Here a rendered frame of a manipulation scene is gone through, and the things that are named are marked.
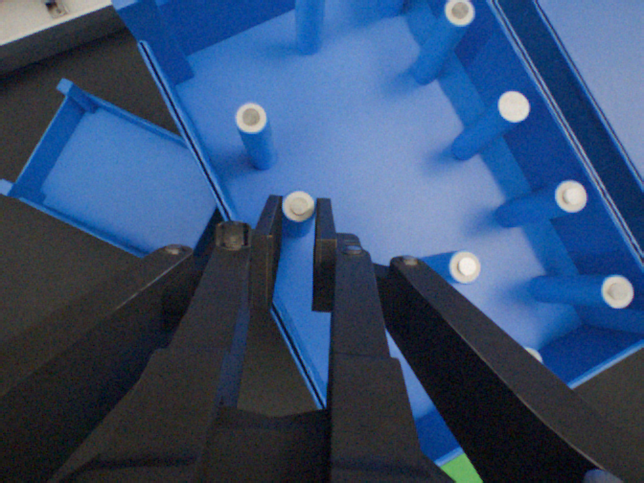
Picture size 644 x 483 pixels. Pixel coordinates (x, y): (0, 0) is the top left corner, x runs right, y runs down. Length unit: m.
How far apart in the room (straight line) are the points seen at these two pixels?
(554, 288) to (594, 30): 0.30
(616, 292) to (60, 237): 0.75
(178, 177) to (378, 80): 0.48
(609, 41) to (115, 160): 0.70
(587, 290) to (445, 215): 0.09
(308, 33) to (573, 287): 0.23
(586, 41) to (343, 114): 0.29
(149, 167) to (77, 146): 0.13
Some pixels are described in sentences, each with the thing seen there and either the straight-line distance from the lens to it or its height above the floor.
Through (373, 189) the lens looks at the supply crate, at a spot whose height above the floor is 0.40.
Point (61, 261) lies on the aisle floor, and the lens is 0.77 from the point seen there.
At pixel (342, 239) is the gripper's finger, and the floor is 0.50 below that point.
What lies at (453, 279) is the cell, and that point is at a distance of 0.21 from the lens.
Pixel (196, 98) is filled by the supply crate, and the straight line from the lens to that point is 0.29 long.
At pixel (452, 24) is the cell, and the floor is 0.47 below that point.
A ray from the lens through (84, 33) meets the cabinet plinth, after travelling 0.86.
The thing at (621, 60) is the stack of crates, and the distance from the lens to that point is 0.50.
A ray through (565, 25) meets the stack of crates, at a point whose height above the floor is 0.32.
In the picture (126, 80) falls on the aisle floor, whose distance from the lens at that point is 0.81.
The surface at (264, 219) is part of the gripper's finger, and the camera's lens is 0.15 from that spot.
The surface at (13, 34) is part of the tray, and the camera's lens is 0.79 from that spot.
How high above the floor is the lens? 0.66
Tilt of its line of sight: 83 degrees down
